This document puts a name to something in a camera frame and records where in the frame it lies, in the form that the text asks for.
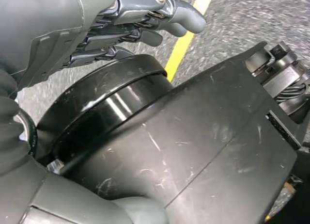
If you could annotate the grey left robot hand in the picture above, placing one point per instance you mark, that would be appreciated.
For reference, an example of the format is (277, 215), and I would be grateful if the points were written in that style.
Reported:
(48, 17)

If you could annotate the yellow floor tape outline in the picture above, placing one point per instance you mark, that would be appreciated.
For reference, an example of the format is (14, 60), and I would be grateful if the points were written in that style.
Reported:
(184, 42)

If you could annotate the black robot lower body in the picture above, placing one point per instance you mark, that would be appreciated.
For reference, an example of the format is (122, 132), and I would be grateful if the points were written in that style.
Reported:
(194, 136)

